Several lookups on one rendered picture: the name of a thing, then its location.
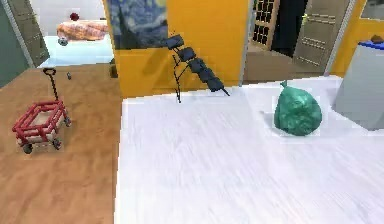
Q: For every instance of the grey-brown panelled room door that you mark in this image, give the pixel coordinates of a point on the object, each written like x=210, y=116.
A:
x=320, y=33
x=31, y=30

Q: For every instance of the small grey floor object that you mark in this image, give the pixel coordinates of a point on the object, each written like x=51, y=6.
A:
x=69, y=76

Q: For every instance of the small grey ball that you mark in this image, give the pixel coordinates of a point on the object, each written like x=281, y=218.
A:
x=62, y=41

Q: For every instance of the grey bin with blue lid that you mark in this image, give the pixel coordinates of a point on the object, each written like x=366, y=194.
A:
x=363, y=86

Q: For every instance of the wooden lattice door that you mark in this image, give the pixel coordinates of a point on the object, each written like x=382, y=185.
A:
x=265, y=20

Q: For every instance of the blue swirly wall painting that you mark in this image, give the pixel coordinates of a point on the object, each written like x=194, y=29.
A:
x=140, y=23

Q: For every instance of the green rubbish bag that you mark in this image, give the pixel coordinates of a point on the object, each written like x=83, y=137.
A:
x=296, y=113

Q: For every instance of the red toy wagon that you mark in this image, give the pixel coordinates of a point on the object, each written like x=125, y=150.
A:
x=42, y=120

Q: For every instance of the black padded folding bench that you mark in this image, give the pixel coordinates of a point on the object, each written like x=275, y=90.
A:
x=200, y=68

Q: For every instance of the dark red ball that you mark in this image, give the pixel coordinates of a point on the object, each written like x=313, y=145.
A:
x=74, y=16

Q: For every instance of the small brown lump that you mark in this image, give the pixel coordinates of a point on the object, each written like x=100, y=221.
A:
x=377, y=39

